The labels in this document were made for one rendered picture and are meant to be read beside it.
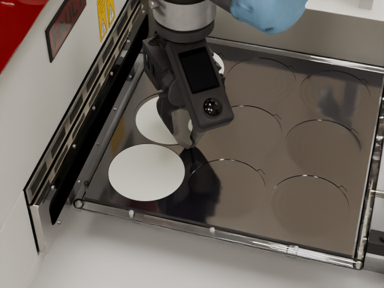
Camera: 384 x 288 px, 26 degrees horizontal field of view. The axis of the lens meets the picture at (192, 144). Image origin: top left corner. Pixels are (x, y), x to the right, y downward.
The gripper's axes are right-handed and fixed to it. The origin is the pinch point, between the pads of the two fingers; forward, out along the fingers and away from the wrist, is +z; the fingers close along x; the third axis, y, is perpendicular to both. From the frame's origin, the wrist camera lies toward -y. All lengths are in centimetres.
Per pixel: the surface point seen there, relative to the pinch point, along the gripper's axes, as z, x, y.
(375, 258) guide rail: 6.3, -15.0, -22.8
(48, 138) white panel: -6.9, 18.3, 2.5
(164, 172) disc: 1.3, 4.9, -1.9
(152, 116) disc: 1.3, 2.2, 8.3
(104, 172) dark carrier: 1.3, 12.1, 1.4
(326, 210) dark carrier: 1.3, -10.8, -16.6
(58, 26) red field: -19.5, 13.9, 7.2
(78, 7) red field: -17.8, 9.9, 11.8
